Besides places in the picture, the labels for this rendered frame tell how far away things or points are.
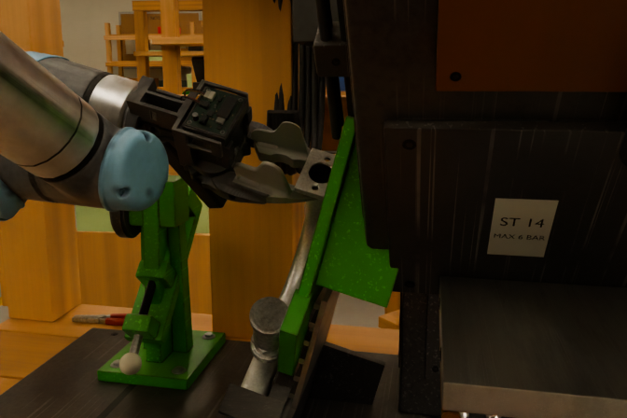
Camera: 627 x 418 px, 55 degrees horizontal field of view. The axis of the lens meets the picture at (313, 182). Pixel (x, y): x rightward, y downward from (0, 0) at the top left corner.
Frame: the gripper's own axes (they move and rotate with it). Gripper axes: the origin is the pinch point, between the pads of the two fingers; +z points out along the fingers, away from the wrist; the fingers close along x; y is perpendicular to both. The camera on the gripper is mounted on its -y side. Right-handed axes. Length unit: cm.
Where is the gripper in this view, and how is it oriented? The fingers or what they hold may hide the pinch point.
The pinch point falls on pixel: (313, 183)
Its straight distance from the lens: 63.9
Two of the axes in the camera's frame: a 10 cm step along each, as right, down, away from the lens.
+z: 9.4, 3.0, -1.5
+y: 0.4, -5.5, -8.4
